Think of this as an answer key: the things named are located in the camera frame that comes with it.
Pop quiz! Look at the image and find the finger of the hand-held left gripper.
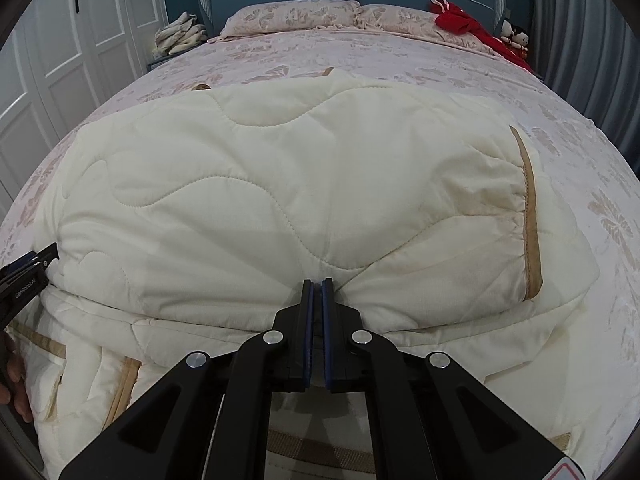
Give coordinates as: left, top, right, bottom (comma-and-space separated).
0, 242, 60, 287

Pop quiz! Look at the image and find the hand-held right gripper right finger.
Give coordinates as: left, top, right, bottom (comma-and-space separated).
323, 278, 587, 480

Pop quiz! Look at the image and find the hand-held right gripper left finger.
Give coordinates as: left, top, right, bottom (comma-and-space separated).
59, 279, 316, 480

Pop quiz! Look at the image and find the cream quilted garment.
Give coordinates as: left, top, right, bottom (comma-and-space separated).
2, 67, 601, 480

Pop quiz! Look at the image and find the person's left hand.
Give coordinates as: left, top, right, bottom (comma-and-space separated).
0, 331, 34, 424

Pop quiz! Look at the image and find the white wardrobe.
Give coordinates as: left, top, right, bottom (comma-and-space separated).
0, 0, 170, 207

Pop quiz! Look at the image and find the pile of cream cloths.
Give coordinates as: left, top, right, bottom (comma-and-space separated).
154, 10, 209, 59

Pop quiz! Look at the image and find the pink butterfly bed cover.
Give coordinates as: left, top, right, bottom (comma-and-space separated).
0, 25, 640, 466

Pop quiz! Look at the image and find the pink butterfly pillow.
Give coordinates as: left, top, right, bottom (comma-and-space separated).
357, 5, 501, 55
220, 1, 362, 41

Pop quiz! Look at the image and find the red garment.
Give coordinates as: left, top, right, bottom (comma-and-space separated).
429, 0, 534, 72

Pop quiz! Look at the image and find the small plush doll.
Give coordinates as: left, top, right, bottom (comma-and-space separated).
500, 19, 532, 57

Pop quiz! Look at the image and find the grey curtain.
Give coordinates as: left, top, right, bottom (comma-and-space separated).
530, 0, 640, 177

